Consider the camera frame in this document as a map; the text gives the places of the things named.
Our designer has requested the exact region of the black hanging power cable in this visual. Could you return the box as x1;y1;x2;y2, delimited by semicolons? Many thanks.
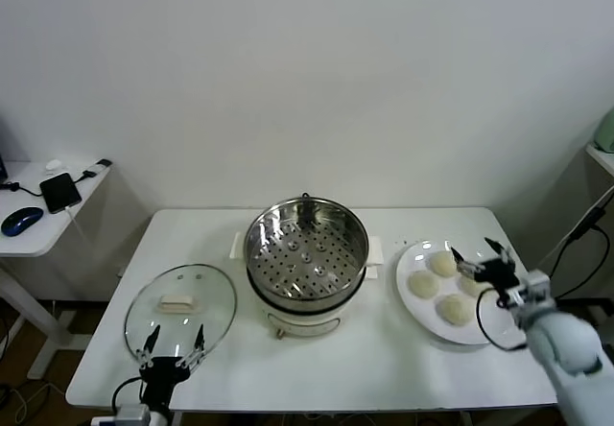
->
541;207;610;300

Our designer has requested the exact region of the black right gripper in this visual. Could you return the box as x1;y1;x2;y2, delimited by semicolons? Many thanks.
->
449;237;523;303

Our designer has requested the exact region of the glass lid with cream handle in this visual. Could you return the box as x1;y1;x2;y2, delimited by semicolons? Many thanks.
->
123;263;238;367

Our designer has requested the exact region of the blue computer mouse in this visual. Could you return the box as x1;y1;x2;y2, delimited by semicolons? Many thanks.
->
0;206;44;238

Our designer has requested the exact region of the white floor cable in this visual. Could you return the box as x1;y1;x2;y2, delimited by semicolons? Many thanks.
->
12;381;52;425

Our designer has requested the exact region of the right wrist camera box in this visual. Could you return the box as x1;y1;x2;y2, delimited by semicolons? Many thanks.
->
509;271;553;309

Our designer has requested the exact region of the dark monitor edge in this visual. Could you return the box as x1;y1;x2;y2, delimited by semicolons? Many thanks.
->
0;113;10;182

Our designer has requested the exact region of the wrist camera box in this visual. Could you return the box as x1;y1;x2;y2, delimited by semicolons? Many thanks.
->
114;406;153;426
509;271;553;309

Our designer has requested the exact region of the white charging cable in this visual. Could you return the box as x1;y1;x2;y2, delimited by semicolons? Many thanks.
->
61;207;92;248

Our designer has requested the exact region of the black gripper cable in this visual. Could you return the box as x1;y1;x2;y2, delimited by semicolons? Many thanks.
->
111;377;148;415
474;285;529;351

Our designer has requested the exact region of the white round plate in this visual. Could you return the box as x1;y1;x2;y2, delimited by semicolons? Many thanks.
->
394;239;517;346

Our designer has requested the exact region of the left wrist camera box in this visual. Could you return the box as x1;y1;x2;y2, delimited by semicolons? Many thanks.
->
114;406;153;426

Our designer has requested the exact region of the black usb hub with cable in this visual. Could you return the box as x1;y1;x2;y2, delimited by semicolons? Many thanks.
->
0;157;113;198

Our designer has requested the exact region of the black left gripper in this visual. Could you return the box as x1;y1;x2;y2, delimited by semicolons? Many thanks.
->
133;323;207;409

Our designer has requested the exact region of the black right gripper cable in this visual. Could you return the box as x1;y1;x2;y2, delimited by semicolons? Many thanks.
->
474;285;529;351

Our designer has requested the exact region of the white side desk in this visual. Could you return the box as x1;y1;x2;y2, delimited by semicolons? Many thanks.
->
0;159;112;382

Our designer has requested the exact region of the white hanging cable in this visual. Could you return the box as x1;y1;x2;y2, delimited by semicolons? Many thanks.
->
539;188;614;267

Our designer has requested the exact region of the pale green appliance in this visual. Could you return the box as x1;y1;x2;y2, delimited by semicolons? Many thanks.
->
593;110;614;154

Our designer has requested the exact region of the white side table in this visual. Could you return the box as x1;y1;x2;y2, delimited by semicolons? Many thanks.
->
583;142;614;178

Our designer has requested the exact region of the white steamed baozi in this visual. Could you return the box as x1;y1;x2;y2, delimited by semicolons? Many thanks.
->
435;294;476;325
407;271;440;299
427;251;456;276
458;274;485;297

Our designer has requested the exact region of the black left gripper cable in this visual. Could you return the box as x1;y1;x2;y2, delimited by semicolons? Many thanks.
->
111;377;148;415

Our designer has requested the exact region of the black smartphone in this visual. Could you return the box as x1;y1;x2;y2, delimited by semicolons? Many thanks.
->
38;172;83;215

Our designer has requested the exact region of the stainless steel steamer basket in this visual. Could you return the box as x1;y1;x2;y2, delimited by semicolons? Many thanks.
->
229;193;385;302

